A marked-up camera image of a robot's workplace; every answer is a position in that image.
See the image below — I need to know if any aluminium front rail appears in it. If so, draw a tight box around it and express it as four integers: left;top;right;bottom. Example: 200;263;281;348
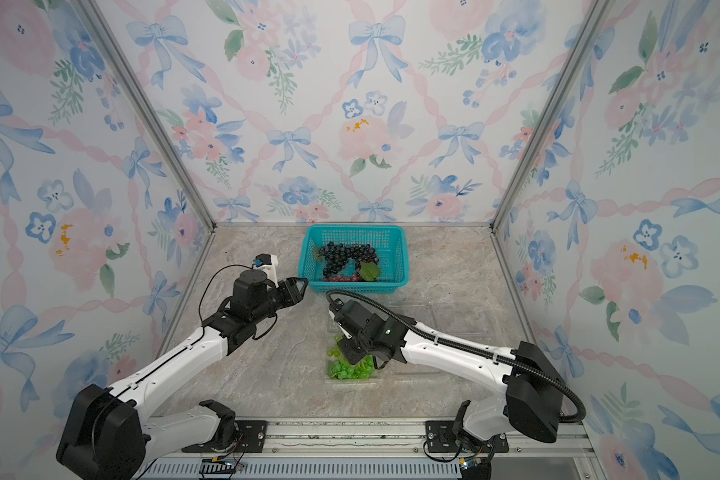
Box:
130;418;605;479

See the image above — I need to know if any black corrugated cable conduit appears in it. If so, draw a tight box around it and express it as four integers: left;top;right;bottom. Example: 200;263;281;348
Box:
326;290;587;425

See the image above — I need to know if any green grape leaf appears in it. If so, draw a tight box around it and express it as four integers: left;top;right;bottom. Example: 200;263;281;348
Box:
358;262;381;282

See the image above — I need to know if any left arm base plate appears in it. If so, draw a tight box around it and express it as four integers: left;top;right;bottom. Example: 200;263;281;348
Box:
181;420;268;454

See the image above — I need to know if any teal plastic basket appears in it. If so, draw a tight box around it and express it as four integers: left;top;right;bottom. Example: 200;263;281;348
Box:
299;224;410;294

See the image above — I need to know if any red grape bunch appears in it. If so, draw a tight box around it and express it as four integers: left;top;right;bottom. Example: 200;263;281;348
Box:
325;273;364;283

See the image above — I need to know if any green grape bunch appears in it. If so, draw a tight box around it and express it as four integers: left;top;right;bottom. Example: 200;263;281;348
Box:
327;335;376;381

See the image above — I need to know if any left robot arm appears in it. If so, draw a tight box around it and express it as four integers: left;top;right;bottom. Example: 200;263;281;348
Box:
56;269;309;479

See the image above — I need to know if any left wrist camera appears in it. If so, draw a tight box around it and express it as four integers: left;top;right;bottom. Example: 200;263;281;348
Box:
252;253;279;284

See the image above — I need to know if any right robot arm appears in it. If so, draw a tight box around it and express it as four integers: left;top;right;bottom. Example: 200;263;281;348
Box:
329;299;566;444

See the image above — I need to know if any dark purple grape bunch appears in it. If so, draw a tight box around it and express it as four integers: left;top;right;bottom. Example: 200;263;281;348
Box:
317;242;379;278

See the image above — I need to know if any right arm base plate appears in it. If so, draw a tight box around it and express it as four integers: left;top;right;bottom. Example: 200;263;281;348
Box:
424;420;509;454

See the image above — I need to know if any clear plastic clamshell container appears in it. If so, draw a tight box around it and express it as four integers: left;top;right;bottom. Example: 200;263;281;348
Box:
326;301;377;382

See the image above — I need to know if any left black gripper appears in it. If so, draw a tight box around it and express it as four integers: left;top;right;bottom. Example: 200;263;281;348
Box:
254;276;309;326

